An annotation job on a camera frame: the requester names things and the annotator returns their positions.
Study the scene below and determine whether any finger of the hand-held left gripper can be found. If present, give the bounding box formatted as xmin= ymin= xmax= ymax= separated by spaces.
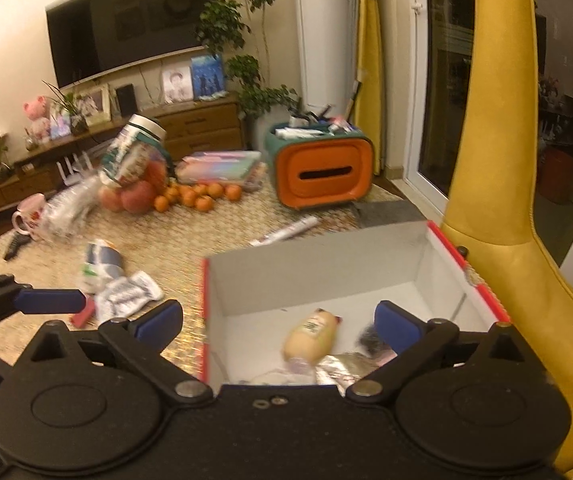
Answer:
xmin=0 ymin=274 xmax=87 ymax=335

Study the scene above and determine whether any clear plastic flat case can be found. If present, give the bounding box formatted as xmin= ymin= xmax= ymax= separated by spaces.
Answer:
xmin=175 ymin=150 xmax=262 ymax=186

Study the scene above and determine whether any red cardboard box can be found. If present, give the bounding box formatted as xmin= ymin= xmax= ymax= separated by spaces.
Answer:
xmin=199 ymin=220 xmax=512 ymax=386

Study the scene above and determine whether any black speaker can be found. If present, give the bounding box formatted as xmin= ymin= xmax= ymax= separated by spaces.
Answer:
xmin=115 ymin=84 xmax=137 ymax=116

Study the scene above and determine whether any clear plastic bag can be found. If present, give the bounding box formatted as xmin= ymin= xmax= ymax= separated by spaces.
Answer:
xmin=41 ymin=180 xmax=104 ymax=241

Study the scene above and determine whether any black remote control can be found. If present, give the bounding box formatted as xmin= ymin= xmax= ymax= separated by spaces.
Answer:
xmin=4 ymin=232 xmax=32 ymax=261

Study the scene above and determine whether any glass sliding door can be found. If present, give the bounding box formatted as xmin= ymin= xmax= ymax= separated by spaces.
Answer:
xmin=381 ymin=0 xmax=573 ymax=301

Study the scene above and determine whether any small photo card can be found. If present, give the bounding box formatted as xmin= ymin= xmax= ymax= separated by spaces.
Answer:
xmin=49 ymin=102 xmax=72 ymax=140

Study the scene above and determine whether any yellow giraffe figure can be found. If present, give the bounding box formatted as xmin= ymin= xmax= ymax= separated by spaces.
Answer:
xmin=439 ymin=0 xmax=573 ymax=476

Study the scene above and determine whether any silver foil packet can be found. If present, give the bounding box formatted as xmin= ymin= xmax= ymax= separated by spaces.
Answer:
xmin=314 ymin=352 xmax=382 ymax=386

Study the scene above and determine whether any yellow curtain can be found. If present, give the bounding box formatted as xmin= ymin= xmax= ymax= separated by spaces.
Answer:
xmin=354 ymin=0 xmax=387 ymax=176

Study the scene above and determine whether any pink mug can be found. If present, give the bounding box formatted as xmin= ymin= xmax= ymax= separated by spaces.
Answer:
xmin=11 ymin=193 xmax=50 ymax=241

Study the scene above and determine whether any pink plush bear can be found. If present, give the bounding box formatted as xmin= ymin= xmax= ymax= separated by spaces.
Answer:
xmin=23 ymin=95 xmax=52 ymax=143

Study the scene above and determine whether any glass fruit bowl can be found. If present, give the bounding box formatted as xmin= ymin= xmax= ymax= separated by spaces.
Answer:
xmin=99 ymin=147 xmax=174 ymax=196

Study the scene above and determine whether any potted grass plant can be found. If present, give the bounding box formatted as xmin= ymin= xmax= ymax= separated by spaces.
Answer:
xmin=41 ymin=80 xmax=90 ymax=136

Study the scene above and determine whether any red apple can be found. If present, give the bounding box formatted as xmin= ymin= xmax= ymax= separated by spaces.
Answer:
xmin=120 ymin=180 xmax=157 ymax=215
xmin=99 ymin=185 xmax=124 ymax=212

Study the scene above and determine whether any green and orange organizer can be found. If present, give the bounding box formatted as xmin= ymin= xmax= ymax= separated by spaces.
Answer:
xmin=265 ymin=122 xmax=375 ymax=209

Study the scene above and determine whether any white photo frame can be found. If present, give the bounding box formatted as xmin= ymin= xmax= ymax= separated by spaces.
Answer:
xmin=74 ymin=85 xmax=112 ymax=128

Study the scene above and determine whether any clear packet with barcode label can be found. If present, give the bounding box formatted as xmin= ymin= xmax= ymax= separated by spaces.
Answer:
xmin=94 ymin=270 xmax=163 ymax=323

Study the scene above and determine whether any pink binder clip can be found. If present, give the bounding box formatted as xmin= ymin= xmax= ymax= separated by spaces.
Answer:
xmin=69 ymin=296 xmax=96 ymax=328

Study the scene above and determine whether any tall potted tree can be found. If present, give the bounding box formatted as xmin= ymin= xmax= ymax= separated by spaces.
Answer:
xmin=196 ymin=0 xmax=300 ymax=126

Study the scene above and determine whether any portrait sketch picture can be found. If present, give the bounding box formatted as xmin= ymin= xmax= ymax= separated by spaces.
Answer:
xmin=161 ymin=63 xmax=193 ymax=104

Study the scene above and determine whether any beige squeeze bottle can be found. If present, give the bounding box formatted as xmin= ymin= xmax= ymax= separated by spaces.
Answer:
xmin=282 ymin=308 xmax=343 ymax=368

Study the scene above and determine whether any pile of small tangerines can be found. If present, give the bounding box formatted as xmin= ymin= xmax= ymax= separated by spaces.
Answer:
xmin=154 ymin=182 xmax=243 ymax=212

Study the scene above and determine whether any television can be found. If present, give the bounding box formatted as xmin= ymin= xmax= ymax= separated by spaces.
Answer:
xmin=45 ymin=0 xmax=217 ymax=90

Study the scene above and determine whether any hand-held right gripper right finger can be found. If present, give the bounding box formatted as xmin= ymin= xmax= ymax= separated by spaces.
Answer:
xmin=345 ymin=300 xmax=543 ymax=402

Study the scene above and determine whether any white tube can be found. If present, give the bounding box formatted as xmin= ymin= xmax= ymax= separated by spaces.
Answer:
xmin=249 ymin=216 xmax=320 ymax=247

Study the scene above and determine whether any wooden television cabinet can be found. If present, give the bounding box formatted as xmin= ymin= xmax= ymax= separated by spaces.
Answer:
xmin=0 ymin=92 xmax=244 ymax=241

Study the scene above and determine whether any gold lace desktop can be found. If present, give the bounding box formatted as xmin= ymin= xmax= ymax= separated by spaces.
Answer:
xmin=0 ymin=180 xmax=512 ymax=391

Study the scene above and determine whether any white and blue pouch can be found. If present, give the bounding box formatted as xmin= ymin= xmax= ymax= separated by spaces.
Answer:
xmin=79 ymin=240 xmax=127 ymax=293

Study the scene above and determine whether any white column air conditioner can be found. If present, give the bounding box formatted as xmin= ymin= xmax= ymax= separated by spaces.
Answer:
xmin=297 ymin=0 xmax=362 ymax=126

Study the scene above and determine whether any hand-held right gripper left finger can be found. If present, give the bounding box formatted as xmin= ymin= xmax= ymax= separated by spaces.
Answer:
xmin=16 ymin=299 xmax=214 ymax=402

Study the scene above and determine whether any white router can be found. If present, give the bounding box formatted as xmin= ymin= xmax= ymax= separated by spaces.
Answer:
xmin=56 ymin=152 xmax=94 ymax=186

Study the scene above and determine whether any blue picture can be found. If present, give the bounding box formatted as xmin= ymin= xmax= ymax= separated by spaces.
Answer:
xmin=190 ymin=54 xmax=226 ymax=101

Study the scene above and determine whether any green and white printed bag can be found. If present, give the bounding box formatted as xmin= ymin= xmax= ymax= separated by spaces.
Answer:
xmin=100 ymin=114 xmax=167 ymax=188

